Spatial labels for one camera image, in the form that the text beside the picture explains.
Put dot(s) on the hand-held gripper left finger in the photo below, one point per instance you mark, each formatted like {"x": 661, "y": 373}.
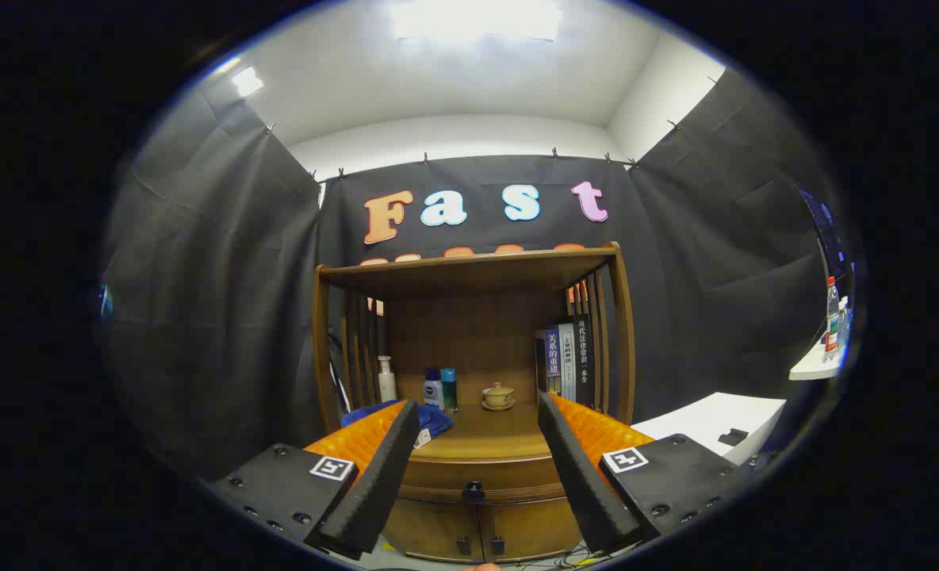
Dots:
{"x": 378, "y": 484}

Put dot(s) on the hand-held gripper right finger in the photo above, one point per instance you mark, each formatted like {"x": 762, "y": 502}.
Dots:
{"x": 580, "y": 476}

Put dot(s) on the wooden cabinet door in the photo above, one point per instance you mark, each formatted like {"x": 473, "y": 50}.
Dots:
{"x": 430, "y": 527}
{"x": 533, "y": 523}

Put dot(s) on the wooden countertop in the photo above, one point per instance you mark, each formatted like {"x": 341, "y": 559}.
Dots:
{"x": 501, "y": 436}

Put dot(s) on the wooden cabinet with slatted shelf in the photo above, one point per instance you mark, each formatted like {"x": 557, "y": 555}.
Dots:
{"x": 477, "y": 333}

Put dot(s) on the blue towel with tag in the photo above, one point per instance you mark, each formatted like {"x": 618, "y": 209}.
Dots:
{"x": 438, "y": 420}

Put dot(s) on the white pump bottle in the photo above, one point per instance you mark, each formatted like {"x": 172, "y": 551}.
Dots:
{"x": 387, "y": 385}

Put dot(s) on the white lotion bottle blue cap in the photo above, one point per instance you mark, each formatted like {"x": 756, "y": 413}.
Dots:
{"x": 433, "y": 392}

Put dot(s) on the beige lidded tea cup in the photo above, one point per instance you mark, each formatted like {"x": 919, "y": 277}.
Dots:
{"x": 498, "y": 396}

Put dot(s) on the black spine book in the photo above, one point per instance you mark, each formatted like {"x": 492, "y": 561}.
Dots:
{"x": 584, "y": 361}

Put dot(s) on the light spine book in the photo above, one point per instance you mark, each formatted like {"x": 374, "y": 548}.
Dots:
{"x": 567, "y": 361}

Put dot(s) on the teal bottle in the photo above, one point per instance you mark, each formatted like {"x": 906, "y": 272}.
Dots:
{"x": 449, "y": 388}

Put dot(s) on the white side shelf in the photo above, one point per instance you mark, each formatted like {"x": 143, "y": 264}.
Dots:
{"x": 810, "y": 369}

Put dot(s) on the black backdrop cloth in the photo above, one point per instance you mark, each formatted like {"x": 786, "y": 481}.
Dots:
{"x": 200, "y": 301}

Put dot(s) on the water bottle red label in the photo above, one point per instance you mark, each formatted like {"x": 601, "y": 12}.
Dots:
{"x": 832, "y": 317}

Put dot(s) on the small ceiling light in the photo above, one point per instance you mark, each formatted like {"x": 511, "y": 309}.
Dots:
{"x": 247, "y": 82}

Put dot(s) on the ceiling light panel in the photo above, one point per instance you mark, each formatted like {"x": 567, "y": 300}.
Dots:
{"x": 477, "y": 20}

